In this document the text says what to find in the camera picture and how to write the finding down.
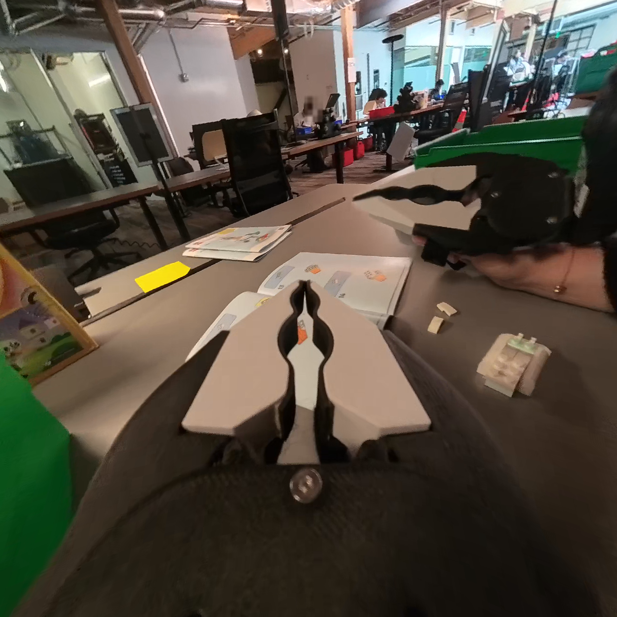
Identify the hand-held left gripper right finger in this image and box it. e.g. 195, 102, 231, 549
305, 280, 433, 461

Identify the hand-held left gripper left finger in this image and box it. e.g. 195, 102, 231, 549
181, 280, 310, 464

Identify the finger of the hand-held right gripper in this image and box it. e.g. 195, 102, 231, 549
352, 197, 484, 233
353, 165, 479, 199

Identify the light blue instruction booklet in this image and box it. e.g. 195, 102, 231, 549
185, 251, 414, 363

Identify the white lego assembly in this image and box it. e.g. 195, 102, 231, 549
476, 332, 552, 398

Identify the person's right hand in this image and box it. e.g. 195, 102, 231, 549
447, 242, 574, 297

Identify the white leaning board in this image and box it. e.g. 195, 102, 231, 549
387, 121, 416, 163

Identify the green plastic bin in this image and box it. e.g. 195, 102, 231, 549
0, 351, 74, 617
413, 115, 592, 173

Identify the dark jacket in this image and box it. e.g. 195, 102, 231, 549
574, 86, 617, 247

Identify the long wooden desk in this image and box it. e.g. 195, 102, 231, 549
281, 130, 363, 185

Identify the yellow sticky note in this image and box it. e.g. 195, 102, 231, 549
134, 261, 191, 294

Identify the wooden pillar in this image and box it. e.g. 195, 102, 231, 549
339, 4, 358, 122
95, 0, 168, 161

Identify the green crate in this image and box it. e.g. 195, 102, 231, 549
575, 45, 617, 95

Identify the black mesh office chair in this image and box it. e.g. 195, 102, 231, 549
221, 112, 294, 219

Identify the dark grey box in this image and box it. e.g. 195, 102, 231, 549
30, 264, 93, 323

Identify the chair with tan back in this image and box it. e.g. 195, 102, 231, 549
191, 122, 228, 169

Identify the dark wooden desk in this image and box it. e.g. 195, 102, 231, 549
0, 181, 168, 252

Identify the tablet screen on stand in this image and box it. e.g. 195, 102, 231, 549
109, 102, 192, 243

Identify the thin gold bracelet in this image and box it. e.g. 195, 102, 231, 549
551, 248, 577, 295

